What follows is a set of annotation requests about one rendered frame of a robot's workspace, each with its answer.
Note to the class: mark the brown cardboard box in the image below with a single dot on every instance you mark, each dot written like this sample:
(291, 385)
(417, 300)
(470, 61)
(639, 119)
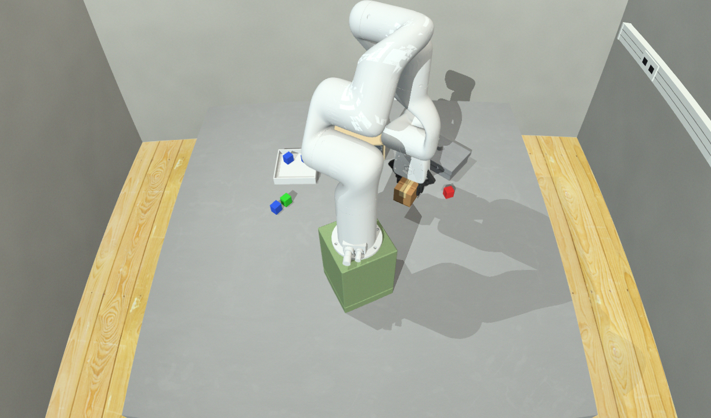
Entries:
(405, 192)

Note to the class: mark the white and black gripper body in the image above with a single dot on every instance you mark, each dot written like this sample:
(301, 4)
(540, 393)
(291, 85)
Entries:
(411, 168)

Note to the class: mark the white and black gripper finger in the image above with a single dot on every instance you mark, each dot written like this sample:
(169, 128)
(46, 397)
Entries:
(391, 164)
(427, 182)

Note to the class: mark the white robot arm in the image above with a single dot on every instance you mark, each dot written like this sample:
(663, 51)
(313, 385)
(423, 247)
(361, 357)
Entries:
(398, 44)

